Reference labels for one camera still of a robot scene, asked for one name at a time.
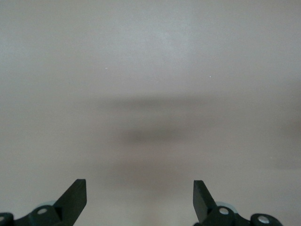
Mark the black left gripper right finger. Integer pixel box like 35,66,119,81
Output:
193,180,283,226

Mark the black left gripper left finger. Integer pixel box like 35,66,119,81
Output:
0,178,87,226

